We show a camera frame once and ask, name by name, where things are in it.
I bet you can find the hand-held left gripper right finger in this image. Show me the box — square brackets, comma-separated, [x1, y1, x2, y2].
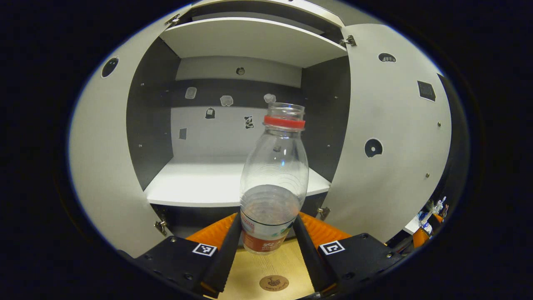
[293, 212, 404, 294]

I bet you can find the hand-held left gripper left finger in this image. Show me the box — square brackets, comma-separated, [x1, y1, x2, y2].
[133, 212, 243, 298]

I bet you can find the clear plastic bottle red label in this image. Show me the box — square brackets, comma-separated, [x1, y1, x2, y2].
[239, 102, 309, 255]

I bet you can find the white cabinet shelf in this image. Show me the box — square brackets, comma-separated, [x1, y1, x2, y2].
[144, 156, 331, 208]
[159, 17, 348, 68]

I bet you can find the white cabinet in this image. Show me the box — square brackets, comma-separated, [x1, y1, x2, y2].
[125, 0, 352, 240]

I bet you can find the white cabinet drawer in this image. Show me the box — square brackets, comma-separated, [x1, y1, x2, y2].
[191, 0, 346, 29]

